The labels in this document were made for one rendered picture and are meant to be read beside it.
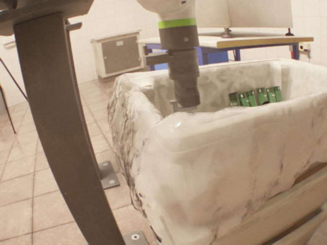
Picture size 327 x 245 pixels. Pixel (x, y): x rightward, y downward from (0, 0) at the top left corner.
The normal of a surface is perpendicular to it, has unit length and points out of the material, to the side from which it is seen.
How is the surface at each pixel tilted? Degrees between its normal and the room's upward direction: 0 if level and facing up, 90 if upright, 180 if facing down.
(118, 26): 90
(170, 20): 90
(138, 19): 90
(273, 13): 90
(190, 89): 70
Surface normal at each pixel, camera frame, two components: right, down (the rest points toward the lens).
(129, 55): 0.42, 0.30
